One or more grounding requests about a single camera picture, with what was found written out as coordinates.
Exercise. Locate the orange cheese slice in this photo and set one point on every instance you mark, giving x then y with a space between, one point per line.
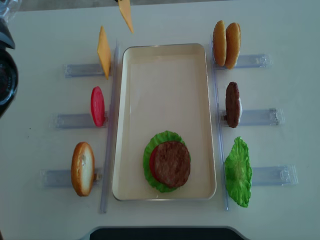
125 10
104 52

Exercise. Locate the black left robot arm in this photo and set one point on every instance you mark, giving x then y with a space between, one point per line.
9 76

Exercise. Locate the green lettuce leaf on burger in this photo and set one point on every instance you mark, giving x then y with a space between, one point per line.
158 139

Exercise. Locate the red tomato slice on burger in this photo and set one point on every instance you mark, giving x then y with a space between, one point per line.
152 163

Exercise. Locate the brown meat patty on burger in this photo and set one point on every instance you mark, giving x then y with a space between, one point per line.
172 164

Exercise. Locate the standing red tomato slice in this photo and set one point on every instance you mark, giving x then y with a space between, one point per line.
97 106

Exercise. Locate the standing brown meat patty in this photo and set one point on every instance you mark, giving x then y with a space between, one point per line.
232 104

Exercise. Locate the standing white bread slice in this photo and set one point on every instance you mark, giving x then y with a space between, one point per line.
82 169

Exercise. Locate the standing orange cheese slice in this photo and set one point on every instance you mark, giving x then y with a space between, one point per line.
104 52

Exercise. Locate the clear tomato holder track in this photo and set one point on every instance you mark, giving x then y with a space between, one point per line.
72 121

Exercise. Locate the standing green lettuce leaf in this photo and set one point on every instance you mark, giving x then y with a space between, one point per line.
238 173

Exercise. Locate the clear cheese holder track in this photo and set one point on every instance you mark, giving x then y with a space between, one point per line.
83 70

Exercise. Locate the clear bread holder track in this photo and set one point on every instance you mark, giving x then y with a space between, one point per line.
55 178

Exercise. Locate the clear lettuce holder track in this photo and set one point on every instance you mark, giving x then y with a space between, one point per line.
281 175

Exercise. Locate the cream rectangular tray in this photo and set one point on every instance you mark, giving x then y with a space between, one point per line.
163 88

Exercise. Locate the standing bun slice far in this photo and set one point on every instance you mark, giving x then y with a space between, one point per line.
219 43

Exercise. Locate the standing bun slice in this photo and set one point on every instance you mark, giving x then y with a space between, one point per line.
233 44
219 43

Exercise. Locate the standing bun slice near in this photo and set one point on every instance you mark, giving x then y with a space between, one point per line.
233 44

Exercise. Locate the clear patty holder track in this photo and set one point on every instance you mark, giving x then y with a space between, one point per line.
261 117

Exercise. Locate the clear bun holder track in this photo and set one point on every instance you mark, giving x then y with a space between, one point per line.
253 61

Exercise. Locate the black monitor edge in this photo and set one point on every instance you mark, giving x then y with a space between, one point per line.
165 233

